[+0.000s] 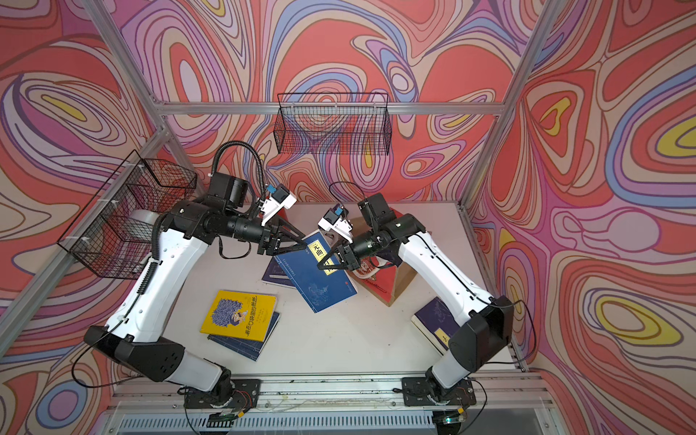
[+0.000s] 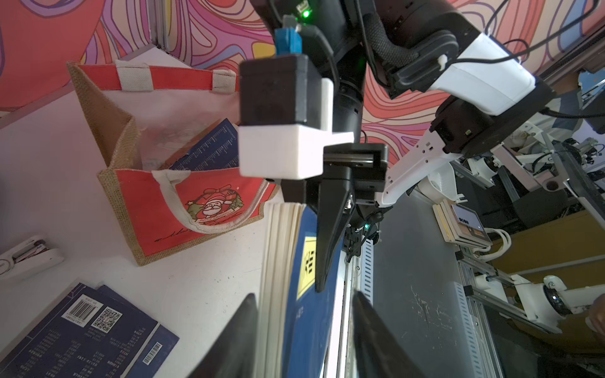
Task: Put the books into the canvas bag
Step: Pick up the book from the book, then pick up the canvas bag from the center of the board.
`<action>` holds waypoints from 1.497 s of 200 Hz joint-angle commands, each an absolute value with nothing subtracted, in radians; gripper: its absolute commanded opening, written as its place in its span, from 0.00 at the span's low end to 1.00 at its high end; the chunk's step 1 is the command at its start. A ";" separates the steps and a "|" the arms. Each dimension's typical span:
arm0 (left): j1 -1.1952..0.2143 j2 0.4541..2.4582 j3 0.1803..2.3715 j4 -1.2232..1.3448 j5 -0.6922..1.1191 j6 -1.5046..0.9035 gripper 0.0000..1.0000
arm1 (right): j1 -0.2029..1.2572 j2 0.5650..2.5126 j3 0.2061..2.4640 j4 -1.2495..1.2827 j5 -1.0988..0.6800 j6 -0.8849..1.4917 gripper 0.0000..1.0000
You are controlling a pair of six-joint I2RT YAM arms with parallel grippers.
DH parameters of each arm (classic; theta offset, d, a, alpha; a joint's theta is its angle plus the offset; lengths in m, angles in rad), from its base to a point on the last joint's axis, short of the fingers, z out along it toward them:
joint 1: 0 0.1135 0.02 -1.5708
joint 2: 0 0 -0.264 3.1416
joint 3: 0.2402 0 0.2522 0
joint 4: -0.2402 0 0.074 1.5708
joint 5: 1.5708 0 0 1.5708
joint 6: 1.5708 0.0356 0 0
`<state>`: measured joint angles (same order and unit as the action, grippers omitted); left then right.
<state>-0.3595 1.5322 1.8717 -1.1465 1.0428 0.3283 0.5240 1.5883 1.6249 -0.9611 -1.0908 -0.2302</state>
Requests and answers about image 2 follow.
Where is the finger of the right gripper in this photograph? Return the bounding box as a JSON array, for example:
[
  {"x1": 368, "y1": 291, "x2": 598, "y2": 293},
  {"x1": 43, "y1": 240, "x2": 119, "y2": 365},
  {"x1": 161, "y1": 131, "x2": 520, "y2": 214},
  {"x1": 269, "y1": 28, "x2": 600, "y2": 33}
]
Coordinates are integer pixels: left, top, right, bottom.
[{"x1": 315, "y1": 165, "x2": 354, "y2": 293}]

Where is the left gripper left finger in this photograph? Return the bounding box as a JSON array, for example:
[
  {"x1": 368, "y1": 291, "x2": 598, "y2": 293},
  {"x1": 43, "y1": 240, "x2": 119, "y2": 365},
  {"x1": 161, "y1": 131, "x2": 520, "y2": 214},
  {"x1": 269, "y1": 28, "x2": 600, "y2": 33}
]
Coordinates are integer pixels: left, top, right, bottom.
[{"x1": 188, "y1": 293, "x2": 258, "y2": 377}]

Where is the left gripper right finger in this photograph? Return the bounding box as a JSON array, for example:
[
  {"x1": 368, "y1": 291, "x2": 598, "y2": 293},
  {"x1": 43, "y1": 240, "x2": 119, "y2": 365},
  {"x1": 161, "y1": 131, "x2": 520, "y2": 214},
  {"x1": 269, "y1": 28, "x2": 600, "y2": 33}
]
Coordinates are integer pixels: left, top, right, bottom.
[{"x1": 352, "y1": 291, "x2": 425, "y2": 377}]

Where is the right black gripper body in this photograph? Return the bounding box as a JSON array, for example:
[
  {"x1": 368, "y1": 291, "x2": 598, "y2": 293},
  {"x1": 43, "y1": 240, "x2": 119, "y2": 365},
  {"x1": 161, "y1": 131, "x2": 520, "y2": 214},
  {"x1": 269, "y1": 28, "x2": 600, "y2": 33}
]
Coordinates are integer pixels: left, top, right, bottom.
[{"x1": 280, "y1": 80, "x2": 388, "y2": 208}]

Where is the dark blue book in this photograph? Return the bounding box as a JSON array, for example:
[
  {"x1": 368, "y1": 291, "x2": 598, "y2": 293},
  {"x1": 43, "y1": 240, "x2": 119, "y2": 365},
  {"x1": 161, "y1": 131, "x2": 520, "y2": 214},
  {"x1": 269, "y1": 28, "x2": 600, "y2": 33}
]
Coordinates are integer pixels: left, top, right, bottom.
[
  {"x1": 121, "y1": 324, "x2": 179, "y2": 377},
  {"x1": 253, "y1": 203, "x2": 338, "y2": 377},
  {"x1": 1, "y1": 284, "x2": 160, "y2": 377}
]

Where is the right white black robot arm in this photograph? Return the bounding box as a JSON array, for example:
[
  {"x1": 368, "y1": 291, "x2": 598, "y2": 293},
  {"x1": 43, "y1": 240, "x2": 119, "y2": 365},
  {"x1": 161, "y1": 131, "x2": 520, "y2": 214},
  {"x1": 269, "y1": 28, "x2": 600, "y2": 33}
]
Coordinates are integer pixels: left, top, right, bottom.
[{"x1": 239, "y1": 1, "x2": 555, "y2": 292}]

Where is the small white stapler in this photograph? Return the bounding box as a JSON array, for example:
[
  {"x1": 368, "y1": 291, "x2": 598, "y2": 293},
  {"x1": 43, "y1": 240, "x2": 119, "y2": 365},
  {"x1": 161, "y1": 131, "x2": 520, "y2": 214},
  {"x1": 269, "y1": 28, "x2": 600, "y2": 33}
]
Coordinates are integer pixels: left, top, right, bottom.
[{"x1": 1, "y1": 235, "x2": 65, "y2": 286}]

